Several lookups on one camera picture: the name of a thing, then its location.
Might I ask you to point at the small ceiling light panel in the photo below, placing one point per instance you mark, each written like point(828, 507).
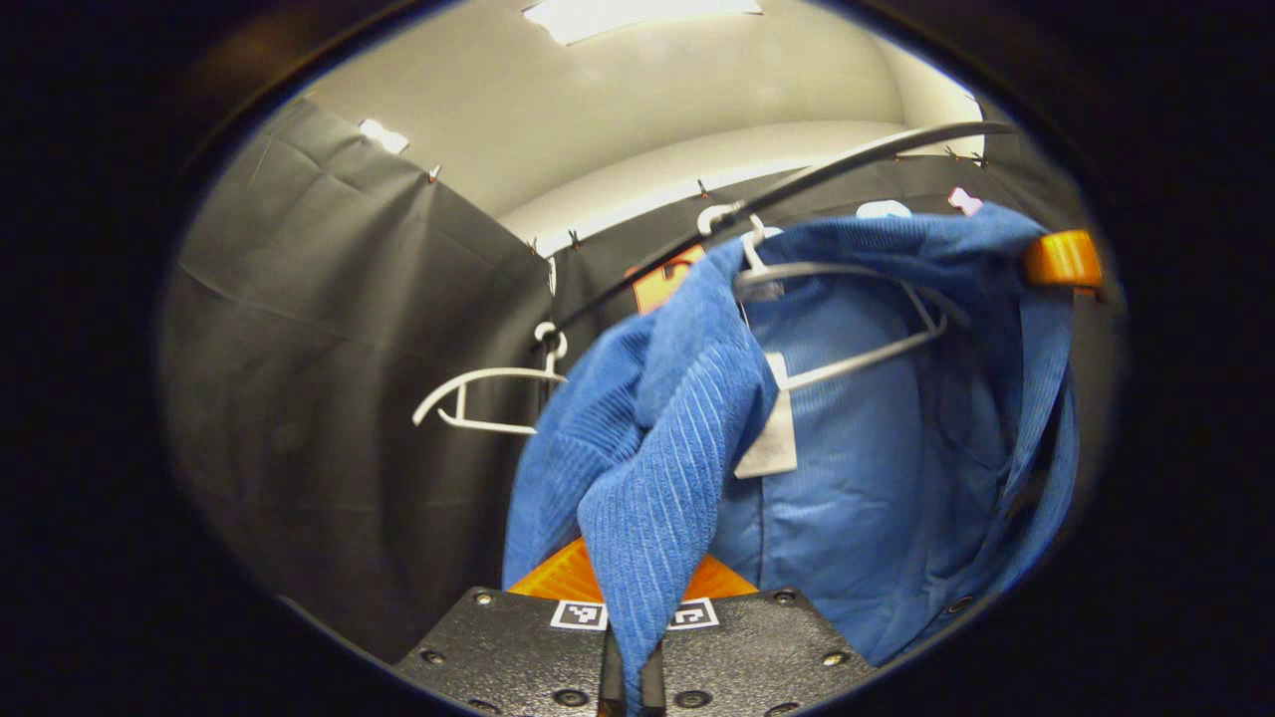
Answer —
point(383, 136)

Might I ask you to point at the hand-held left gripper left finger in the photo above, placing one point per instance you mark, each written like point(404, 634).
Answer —
point(518, 657)

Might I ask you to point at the white plastic clothes hanger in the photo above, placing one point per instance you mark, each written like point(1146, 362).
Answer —
point(498, 373)
point(827, 269)

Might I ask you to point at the large ceiling light panel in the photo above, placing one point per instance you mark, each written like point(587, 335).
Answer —
point(618, 15)

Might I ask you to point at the black backdrop cloth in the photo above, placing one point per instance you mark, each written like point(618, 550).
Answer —
point(329, 378)

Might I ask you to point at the black clothes rack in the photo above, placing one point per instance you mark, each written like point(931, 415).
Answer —
point(797, 184)

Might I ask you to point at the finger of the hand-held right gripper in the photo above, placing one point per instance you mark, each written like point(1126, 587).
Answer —
point(1064, 261)

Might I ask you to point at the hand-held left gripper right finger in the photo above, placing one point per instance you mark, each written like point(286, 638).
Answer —
point(747, 657)

